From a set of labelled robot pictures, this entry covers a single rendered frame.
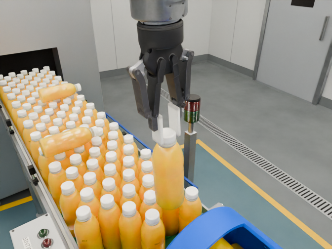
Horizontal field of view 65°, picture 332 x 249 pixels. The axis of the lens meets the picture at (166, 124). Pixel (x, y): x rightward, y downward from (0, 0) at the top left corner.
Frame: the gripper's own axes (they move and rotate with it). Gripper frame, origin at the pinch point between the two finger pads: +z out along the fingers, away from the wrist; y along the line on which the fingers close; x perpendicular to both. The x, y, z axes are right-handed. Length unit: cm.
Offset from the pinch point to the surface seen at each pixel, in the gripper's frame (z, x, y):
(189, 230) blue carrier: 17.6, -12.0, -4.7
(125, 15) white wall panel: 64, 380, 213
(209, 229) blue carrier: 17.2, -14.7, -1.8
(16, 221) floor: 142, 141, -44
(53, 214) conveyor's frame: 50, 42, -23
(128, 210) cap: 30.2, 9.6, -7.6
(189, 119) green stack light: 27, 28, 33
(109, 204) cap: 30.7, 15.4, -10.4
